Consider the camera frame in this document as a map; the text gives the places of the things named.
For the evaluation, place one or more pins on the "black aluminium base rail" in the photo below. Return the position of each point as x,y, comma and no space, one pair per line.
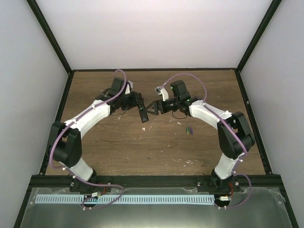
201,182

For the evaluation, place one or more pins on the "light blue slotted cable duct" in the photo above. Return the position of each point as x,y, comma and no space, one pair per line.
125,199

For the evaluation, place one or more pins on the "black remote control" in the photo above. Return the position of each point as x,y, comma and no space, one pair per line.
142,112

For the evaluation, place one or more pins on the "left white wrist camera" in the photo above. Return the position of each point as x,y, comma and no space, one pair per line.
129,87

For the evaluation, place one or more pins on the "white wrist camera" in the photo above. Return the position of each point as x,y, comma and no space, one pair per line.
129,87
161,91

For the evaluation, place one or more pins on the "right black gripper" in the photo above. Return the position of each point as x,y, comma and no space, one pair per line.
156,104

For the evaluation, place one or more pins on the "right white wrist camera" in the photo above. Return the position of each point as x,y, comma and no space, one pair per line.
161,91

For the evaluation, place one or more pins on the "black frame post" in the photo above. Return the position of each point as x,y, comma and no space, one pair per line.
270,12
49,34

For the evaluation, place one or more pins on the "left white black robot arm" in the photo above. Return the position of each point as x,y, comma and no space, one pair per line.
65,139

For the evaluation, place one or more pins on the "black right frame post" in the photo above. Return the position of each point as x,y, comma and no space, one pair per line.
270,12

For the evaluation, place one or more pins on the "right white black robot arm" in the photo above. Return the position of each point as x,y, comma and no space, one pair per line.
234,134

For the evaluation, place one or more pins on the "black left frame post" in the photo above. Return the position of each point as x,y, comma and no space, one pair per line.
49,34

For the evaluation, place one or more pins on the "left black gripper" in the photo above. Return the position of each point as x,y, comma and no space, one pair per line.
135,100

